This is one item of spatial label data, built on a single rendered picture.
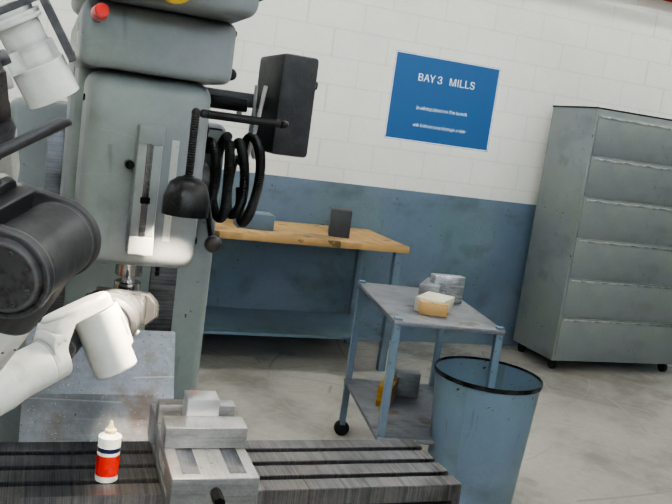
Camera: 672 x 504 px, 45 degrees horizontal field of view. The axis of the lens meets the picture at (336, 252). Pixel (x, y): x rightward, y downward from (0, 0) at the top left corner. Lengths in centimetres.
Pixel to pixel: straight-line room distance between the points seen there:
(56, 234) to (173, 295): 100
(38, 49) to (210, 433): 77
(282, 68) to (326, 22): 428
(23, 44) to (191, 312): 100
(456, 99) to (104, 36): 521
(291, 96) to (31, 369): 82
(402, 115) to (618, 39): 202
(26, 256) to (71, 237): 8
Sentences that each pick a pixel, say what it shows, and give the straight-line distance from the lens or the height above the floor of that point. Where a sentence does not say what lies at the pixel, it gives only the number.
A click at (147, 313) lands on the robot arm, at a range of 144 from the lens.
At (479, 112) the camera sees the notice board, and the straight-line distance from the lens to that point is 649.
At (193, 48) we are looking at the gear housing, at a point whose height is 168.
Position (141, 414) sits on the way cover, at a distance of 185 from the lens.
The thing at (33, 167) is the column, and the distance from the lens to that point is 182.
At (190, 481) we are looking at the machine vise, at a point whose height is 98.
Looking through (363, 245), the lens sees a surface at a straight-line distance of 528.
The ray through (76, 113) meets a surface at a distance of 155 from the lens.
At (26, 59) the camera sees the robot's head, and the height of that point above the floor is 162.
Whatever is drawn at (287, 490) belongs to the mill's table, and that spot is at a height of 91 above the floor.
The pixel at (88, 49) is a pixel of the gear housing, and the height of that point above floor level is 165.
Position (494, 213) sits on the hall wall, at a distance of 663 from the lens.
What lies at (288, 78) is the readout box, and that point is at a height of 167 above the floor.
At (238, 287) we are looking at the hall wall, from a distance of 594.
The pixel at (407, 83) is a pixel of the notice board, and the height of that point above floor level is 200.
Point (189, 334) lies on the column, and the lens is 192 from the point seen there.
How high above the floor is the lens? 158
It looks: 9 degrees down
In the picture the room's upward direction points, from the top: 8 degrees clockwise
